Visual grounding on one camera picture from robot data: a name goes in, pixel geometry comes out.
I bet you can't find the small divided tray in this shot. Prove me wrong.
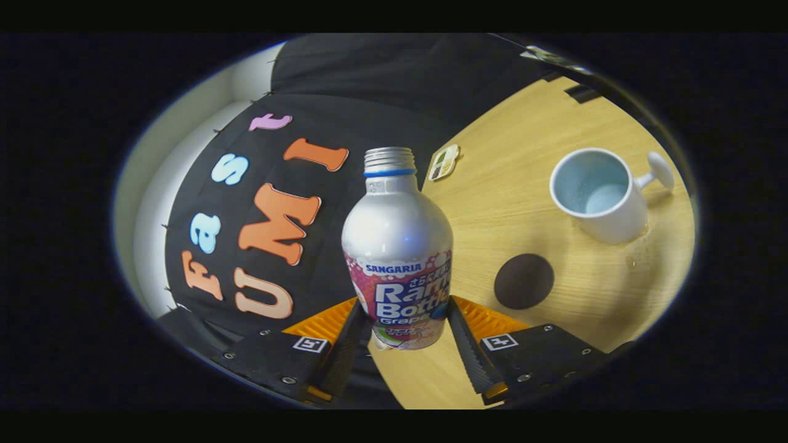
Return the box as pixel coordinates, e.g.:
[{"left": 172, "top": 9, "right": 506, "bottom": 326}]
[{"left": 428, "top": 144, "right": 461, "bottom": 182}]

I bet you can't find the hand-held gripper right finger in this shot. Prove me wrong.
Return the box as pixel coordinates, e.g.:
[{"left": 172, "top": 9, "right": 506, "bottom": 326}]
[{"left": 447, "top": 295, "right": 635, "bottom": 405}]

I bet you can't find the white cup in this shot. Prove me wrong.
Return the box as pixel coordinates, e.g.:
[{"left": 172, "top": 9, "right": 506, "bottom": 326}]
[{"left": 549, "top": 148, "right": 675, "bottom": 245}]

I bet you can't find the silver juice bottle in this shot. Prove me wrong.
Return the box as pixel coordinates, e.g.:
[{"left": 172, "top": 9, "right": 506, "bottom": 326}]
[{"left": 341, "top": 146, "right": 454, "bottom": 351}]

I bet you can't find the dark brown round coaster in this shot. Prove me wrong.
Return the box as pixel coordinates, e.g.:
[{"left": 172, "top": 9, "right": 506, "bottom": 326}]
[{"left": 494, "top": 253, "right": 555, "bottom": 310}]

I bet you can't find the black backdrop cloth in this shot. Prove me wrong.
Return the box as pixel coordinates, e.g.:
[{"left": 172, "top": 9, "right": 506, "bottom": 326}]
[{"left": 157, "top": 33, "right": 555, "bottom": 410}]

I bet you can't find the wooden table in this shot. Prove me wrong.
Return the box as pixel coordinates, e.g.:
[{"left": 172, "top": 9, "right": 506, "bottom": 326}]
[{"left": 368, "top": 74, "right": 696, "bottom": 410}]

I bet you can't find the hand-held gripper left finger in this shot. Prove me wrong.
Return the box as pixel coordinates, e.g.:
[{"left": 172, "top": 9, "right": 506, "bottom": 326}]
[{"left": 212, "top": 297, "right": 370, "bottom": 407}]

